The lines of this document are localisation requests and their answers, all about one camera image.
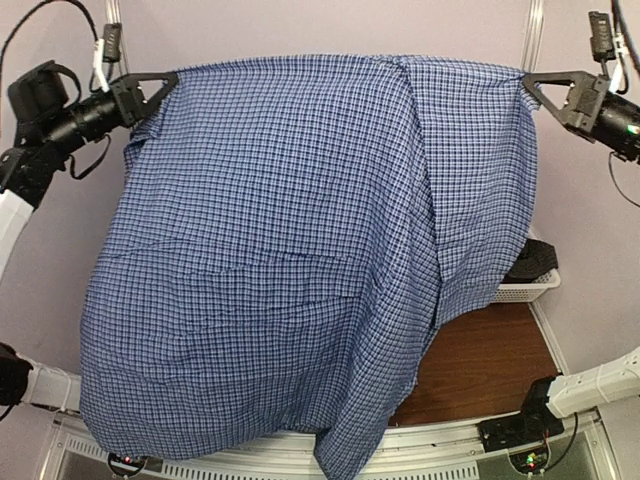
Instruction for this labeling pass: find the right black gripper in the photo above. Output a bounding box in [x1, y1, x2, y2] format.
[524, 67, 640, 156]

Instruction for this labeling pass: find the blue checked long sleeve shirt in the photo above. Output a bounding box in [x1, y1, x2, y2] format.
[80, 55, 537, 479]

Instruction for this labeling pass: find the white plastic laundry basket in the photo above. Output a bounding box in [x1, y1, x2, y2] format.
[492, 229, 562, 305]

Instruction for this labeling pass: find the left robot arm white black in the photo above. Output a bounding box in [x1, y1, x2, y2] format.
[1, 61, 179, 264]

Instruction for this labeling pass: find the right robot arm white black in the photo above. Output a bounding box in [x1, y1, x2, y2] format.
[512, 71, 639, 442]

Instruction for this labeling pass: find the black garment in basket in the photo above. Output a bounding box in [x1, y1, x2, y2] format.
[503, 238, 559, 284]

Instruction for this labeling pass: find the left circuit board with leds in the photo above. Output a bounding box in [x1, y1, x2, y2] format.
[107, 453, 148, 477]

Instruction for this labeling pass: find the circuit board with leds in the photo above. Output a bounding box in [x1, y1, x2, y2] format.
[107, 453, 148, 477]
[509, 447, 550, 475]

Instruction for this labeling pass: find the right circuit board with leds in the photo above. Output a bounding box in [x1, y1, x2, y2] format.
[509, 447, 550, 475]

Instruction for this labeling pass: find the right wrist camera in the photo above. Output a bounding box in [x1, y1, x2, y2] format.
[588, 11, 616, 63]

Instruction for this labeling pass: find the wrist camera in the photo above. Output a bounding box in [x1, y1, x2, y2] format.
[588, 11, 616, 63]
[102, 23, 122, 64]

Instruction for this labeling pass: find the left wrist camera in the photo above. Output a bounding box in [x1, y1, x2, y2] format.
[102, 23, 122, 64]

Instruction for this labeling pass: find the right aluminium frame post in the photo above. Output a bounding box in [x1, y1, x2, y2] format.
[520, 0, 545, 72]

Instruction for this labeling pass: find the aluminium frame post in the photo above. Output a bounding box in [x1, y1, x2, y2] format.
[103, 0, 129, 75]
[520, 0, 545, 72]

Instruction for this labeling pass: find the right black camera cable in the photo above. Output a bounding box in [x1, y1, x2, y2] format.
[607, 0, 640, 209]

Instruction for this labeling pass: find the black camera cable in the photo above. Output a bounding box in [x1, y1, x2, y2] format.
[607, 0, 640, 209]
[0, 0, 104, 66]

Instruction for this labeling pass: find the left aluminium frame post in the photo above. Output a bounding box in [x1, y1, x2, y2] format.
[103, 0, 129, 75]

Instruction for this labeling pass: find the left black camera cable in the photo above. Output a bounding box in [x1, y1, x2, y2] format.
[0, 0, 104, 66]

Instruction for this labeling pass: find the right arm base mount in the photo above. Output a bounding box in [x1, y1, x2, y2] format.
[477, 413, 565, 453]

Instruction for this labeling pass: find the front aluminium rail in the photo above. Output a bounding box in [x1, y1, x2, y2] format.
[35, 412, 621, 479]

